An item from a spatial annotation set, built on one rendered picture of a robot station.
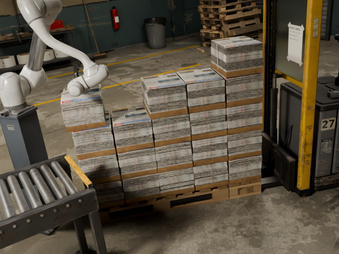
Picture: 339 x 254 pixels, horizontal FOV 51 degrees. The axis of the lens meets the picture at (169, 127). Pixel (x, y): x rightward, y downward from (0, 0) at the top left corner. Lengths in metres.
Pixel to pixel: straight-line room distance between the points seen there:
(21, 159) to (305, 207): 2.23
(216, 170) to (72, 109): 1.23
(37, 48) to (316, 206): 2.42
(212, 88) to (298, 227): 1.21
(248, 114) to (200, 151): 0.48
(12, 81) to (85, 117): 0.55
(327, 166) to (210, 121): 1.06
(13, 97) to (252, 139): 1.82
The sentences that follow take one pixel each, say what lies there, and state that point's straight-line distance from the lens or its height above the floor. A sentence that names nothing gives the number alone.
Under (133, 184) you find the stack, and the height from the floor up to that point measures 0.31.
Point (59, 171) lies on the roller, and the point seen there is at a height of 0.80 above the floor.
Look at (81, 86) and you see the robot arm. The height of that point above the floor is 1.21.
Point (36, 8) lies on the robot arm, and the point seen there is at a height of 1.68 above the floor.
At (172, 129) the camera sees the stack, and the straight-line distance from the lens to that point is 2.71.
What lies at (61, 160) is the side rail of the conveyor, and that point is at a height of 0.79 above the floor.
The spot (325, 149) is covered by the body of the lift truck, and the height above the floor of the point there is 0.41.
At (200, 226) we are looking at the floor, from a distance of 2.88.
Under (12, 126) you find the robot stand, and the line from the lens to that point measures 2.77.
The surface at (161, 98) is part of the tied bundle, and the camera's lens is 2.61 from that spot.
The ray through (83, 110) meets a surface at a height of 0.98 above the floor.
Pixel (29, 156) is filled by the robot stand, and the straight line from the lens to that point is 2.82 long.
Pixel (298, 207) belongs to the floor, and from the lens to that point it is 3.11.
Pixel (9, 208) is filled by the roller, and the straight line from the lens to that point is 2.01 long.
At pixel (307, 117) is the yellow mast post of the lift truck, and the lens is 2.86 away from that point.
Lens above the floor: 1.81
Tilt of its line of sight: 23 degrees down
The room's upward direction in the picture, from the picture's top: 6 degrees counter-clockwise
